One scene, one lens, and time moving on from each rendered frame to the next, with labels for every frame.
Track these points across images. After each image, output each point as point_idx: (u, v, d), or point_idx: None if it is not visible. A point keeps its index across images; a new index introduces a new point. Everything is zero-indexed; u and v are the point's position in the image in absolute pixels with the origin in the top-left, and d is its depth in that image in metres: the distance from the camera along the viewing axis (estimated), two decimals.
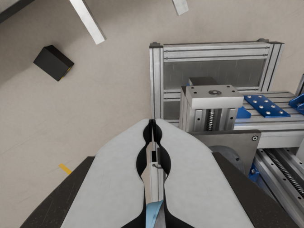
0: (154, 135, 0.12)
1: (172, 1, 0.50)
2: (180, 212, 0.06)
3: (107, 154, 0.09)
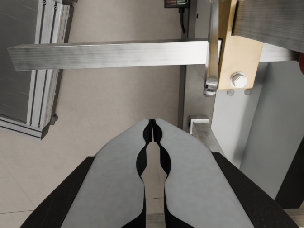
0: (154, 135, 0.12)
1: (46, 43, 0.26)
2: (180, 212, 0.06)
3: (107, 154, 0.09)
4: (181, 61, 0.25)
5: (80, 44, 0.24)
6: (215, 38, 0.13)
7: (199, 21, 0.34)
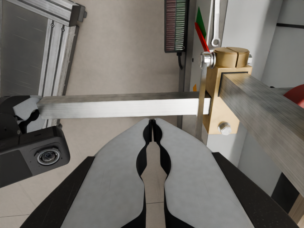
0: (154, 135, 0.12)
1: (66, 95, 0.32)
2: (180, 212, 0.06)
3: (107, 154, 0.09)
4: (177, 112, 0.30)
5: (95, 99, 0.30)
6: (200, 128, 0.19)
7: (194, 66, 0.39)
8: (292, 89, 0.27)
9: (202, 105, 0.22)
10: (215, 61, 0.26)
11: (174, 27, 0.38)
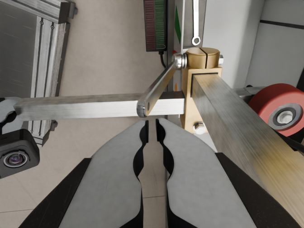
0: (157, 135, 0.12)
1: (44, 97, 0.32)
2: (182, 211, 0.06)
3: (104, 155, 0.09)
4: (153, 113, 0.31)
5: (71, 100, 0.30)
6: (158, 79, 0.16)
7: None
8: (262, 89, 0.27)
9: (169, 78, 0.20)
10: (186, 58, 0.27)
11: (154, 26, 0.38)
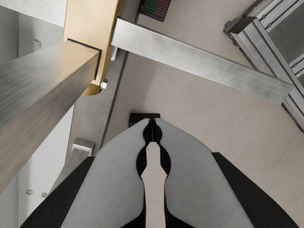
0: (154, 135, 0.12)
1: None
2: (180, 212, 0.06)
3: (107, 154, 0.09)
4: None
5: None
6: None
7: None
8: None
9: None
10: None
11: None
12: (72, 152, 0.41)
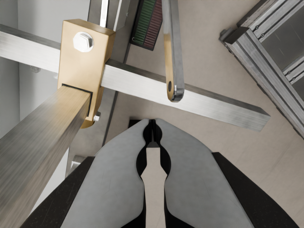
0: (154, 135, 0.12)
1: None
2: (180, 212, 0.06)
3: (107, 154, 0.09)
4: None
5: None
6: (165, 26, 0.12)
7: None
8: None
9: None
10: None
11: None
12: (71, 170, 0.43)
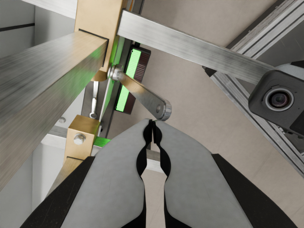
0: (154, 137, 0.12)
1: None
2: (180, 213, 0.06)
3: (107, 154, 0.09)
4: (130, 16, 0.23)
5: (214, 68, 0.27)
6: (140, 101, 0.16)
7: None
8: None
9: (129, 82, 0.20)
10: (107, 74, 0.27)
11: (135, 71, 0.42)
12: None
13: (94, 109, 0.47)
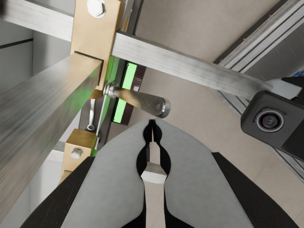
0: (154, 135, 0.12)
1: None
2: (180, 212, 0.06)
3: (107, 154, 0.09)
4: (124, 39, 0.24)
5: (206, 84, 0.28)
6: (137, 107, 0.16)
7: None
8: None
9: (126, 92, 0.20)
10: (103, 91, 0.27)
11: (132, 84, 0.43)
12: None
13: (92, 121, 0.48)
